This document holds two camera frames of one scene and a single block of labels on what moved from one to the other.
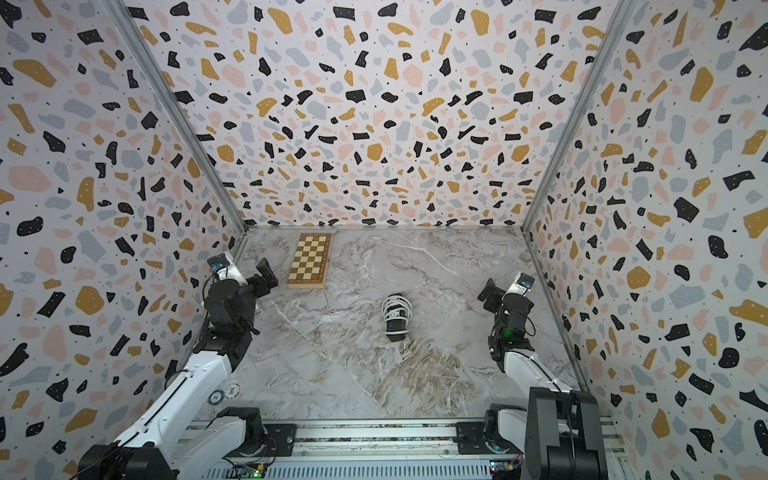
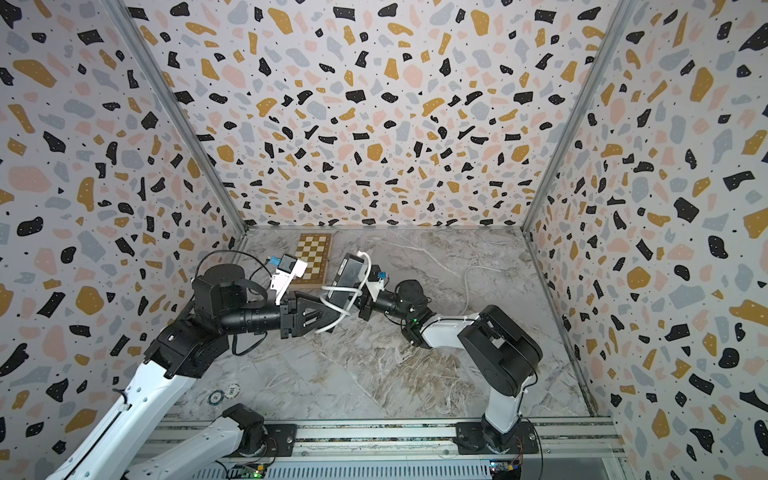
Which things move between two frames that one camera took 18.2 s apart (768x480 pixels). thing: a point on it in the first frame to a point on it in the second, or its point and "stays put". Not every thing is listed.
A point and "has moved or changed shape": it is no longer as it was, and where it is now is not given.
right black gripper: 489,291 to 367,303
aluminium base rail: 371,449 stays put
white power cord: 397,307 has moved or changed shape
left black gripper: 268,280 to 293,324
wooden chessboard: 310,264 stays put
